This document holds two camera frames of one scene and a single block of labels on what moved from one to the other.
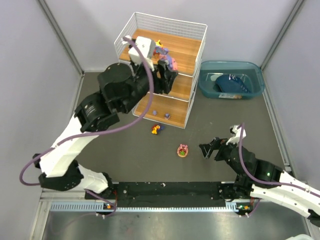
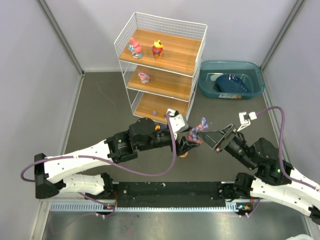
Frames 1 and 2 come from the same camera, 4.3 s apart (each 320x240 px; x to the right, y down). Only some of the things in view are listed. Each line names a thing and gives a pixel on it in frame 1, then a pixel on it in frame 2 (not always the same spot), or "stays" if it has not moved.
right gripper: x=217 y=148 to x=225 y=139
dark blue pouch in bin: x=231 y=83 stays
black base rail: x=141 y=194 stays
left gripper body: x=155 y=80 to x=179 y=145
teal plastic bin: x=234 y=80 stays
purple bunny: x=162 y=53 to x=192 y=136
